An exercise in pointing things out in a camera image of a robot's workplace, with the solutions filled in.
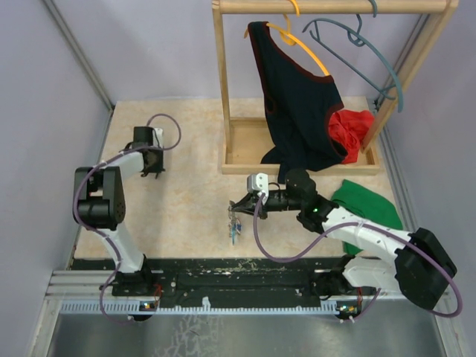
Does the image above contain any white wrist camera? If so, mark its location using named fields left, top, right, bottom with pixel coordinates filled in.
left=152, top=128, right=164, bottom=148
left=246, top=173, right=268, bottom=196

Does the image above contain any metal disc with keyrings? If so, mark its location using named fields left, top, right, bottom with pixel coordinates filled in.
left=228, top=202, right=241, bottom=238

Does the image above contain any wooden clothes rack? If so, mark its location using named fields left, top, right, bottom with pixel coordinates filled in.
left=212, top=0, right=458, bottom=176

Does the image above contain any left aluminium frame rail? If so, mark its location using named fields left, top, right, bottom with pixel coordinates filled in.
left=40, top=0, right=115, bottom=113

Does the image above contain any aluminium frame rail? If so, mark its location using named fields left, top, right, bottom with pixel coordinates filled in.
left=40, top=0, right=115, bottom=113
left=379, top=14, right=430, bottom=231

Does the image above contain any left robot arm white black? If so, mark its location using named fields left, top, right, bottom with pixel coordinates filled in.
left=73, top=126, right=164, bottom=295

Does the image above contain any red cloth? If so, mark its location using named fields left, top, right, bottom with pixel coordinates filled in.
left=329, top=109, right=374, bottom=164

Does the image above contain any right aluminium frame rail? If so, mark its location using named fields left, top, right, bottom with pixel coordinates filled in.
left=379, top=14, right=430, bottom=231

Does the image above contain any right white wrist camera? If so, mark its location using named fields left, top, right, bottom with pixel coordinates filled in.
left=246, top=173, right=268, bottom=196

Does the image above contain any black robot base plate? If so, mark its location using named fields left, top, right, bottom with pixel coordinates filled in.
left=70, top=255, right=373, bottom=308

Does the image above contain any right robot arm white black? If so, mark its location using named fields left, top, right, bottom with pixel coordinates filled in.
left=228, top=169, right=457, bottom=312

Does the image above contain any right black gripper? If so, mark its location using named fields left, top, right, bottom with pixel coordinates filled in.
left=232, top=189, right=303, bottom=219

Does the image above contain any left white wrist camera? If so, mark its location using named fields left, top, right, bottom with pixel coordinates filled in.
left=152, top=128, right=164, bottom=148

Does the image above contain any navy tank top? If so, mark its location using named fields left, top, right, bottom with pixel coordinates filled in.
left=248, top=22, right=347, bottom=184

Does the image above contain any grey-blue clothes hanger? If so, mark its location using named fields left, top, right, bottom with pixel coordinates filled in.
left=302, top=13, right=405, bottom=113

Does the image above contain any yellow clothes hanger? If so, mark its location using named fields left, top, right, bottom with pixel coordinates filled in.
left=243, top=0, right=330, bottom=77

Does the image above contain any grey slotted cable duct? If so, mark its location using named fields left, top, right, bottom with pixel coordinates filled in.
left=59, top=295, right=376, bottom=317

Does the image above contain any green cloth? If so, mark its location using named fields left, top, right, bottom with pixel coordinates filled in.
left=329, top=178, right=404, bottom=256

